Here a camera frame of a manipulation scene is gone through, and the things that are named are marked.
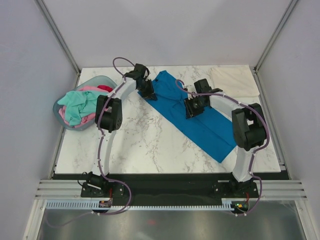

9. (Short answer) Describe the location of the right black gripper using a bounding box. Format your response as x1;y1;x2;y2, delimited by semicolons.
183;95;207;120

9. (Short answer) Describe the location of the blue t-shirt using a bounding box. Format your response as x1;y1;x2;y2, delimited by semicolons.
136;70;238;164

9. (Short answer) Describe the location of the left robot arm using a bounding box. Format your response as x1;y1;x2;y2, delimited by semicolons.
91;63;158;176

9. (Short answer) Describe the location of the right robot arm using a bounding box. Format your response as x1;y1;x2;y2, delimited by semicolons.
176;78;270;197

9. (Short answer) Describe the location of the red t-shirt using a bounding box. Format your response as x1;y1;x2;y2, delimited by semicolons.
97;85;113;93

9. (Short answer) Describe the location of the folded cream t-shirt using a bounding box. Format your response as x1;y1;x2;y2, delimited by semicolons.
210;65;260;98

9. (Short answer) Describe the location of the pink t-shirt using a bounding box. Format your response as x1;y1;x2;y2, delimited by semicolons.
57;85;113;128

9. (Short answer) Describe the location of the teal t-shirt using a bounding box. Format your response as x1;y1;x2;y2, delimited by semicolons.
57;90;101;126

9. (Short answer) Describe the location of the grey plastic laundry basket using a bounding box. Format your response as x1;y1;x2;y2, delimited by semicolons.
52;75;117;131

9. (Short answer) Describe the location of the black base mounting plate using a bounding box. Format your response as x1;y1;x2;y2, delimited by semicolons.
80;172;259;207

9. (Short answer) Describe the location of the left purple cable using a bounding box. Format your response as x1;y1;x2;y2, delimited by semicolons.
46;56;136;228

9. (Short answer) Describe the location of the white slotted cable duct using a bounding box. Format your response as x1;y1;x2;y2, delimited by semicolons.
45;199;242;211

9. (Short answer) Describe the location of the left aluminium frame post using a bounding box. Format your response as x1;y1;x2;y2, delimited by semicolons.
34;0;81;76

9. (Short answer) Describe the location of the aluminium frame post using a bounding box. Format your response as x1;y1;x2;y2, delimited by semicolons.
252;0;300;75
34;0;81;76

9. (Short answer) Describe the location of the aluminium rail profile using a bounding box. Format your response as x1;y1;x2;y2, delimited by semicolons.
35;175;307;200

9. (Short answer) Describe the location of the right aluminium frame post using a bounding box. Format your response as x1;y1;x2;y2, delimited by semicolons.
252;0;300;75

